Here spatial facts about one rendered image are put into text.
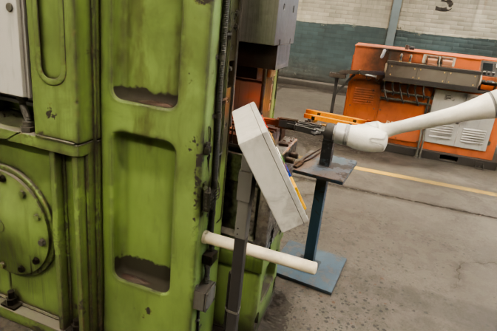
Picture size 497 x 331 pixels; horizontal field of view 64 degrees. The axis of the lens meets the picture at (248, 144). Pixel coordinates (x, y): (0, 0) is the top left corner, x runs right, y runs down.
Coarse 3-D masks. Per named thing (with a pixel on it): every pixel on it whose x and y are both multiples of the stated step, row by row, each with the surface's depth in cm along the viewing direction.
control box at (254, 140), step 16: (240, 112) 123; (256, 112) 115; (240, 128) 108; (256, 128) 102; (240, 144) 97; (256, 144) 98; (272, 144) 98; (256, 160) 99; (272, 160) 99; (256, 176) 100; (272, 176) 101; (288, 176) 102; (272, 192) 102; (288, 192) 103; (272, 208) 104; (288, 208) 104; (288, 224) 106
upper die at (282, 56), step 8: (240, 48) 157; (248, 48) 156; (256, 48) 155; (264, 48) 154; (272, 48) 153; (280, 48) 156; (288, 48) 168; (240, 56) 158; (248, 56) 157; (256, 56) 156; (264, 56) 155; (272, 56) 154; (280, 56) 159; (288, 56) 171; (240, 64) 159; (248, 64) 158; (256, 64) 157; (264, 64) 156; (272, 64) 154; (280, 64) 161
